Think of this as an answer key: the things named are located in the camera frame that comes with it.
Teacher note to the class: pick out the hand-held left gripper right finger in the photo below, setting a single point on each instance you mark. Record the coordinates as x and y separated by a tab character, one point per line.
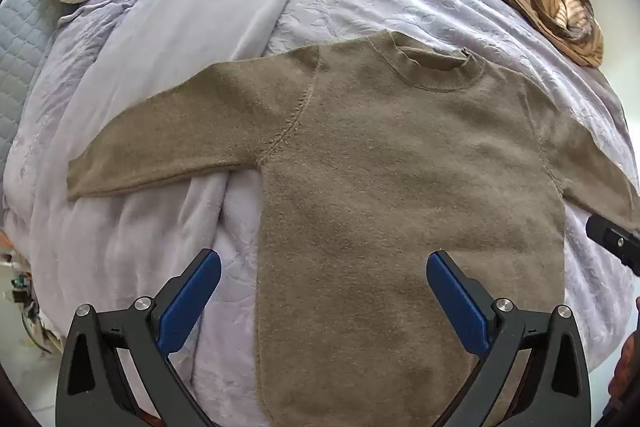
457	302

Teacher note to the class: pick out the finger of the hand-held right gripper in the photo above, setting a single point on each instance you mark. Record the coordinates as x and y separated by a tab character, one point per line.
615	242

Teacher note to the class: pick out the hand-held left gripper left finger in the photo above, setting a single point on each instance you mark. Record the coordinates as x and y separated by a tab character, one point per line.
187	307

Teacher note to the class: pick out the brown knit sweater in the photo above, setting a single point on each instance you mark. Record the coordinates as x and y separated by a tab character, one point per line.
400	182

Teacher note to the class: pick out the floor clutter pile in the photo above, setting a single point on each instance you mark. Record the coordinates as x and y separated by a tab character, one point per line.
22	297

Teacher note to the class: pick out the tan striped garment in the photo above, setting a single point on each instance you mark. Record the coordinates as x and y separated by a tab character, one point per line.
550	7

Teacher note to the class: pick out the lavender bed blanket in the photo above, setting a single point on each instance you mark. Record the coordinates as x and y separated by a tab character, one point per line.
175	57

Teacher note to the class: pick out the grey quilted headboard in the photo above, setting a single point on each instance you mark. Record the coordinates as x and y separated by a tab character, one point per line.
25	32

